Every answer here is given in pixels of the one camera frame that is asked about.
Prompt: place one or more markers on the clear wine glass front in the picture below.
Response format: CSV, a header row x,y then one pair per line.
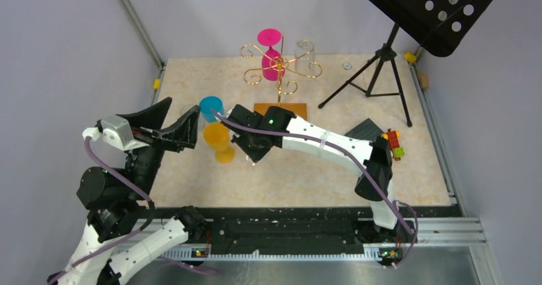
x,y
201,121

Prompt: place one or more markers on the blue wine glass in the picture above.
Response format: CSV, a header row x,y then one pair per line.
x,y
209,105

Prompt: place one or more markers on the toy bricks red green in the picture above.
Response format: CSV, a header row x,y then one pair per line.
x,y
392,136

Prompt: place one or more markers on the black music stand tray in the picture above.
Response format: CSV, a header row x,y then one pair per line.
x,y
438,26

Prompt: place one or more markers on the pink wine glass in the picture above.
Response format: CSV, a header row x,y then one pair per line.
x,y
269,38

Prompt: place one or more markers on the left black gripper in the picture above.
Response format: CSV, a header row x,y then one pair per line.
x,y
182,134

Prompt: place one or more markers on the clear wine glass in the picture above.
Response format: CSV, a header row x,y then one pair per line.
x,y
251,160
201,121
304,55

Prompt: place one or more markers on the clear wine glass back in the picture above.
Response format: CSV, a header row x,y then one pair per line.
x,y
304,55

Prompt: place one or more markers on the yellow wine glass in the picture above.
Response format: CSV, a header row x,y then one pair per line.
x,y
216,135

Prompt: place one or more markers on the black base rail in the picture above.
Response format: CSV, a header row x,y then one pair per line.
x,y
292,231

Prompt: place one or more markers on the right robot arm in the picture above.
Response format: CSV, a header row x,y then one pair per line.
x,y
371,161

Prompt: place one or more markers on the aluminium frame post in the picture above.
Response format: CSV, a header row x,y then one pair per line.
x,y
141,32

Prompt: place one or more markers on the dark grey lego plate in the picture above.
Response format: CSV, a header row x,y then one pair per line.
x,y
367,130

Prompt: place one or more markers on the black tripod stand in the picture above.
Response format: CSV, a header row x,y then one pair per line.
x,y
385,54

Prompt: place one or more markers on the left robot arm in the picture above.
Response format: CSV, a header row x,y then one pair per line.
x,y
116,194

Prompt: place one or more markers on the yellow corner block right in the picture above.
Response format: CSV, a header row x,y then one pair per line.
x,y
410,58

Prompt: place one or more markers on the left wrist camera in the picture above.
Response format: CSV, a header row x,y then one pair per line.
x,y
116,132

